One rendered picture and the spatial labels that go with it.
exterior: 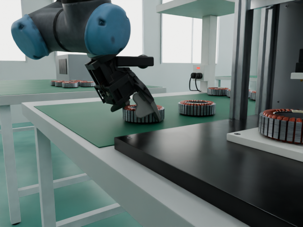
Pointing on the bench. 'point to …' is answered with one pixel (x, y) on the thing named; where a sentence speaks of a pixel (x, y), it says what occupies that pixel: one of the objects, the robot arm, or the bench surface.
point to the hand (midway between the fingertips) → (144, 115)
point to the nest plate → (267, 143)
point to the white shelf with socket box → (182, 11)
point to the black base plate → (223, 170)
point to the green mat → (173, 103)
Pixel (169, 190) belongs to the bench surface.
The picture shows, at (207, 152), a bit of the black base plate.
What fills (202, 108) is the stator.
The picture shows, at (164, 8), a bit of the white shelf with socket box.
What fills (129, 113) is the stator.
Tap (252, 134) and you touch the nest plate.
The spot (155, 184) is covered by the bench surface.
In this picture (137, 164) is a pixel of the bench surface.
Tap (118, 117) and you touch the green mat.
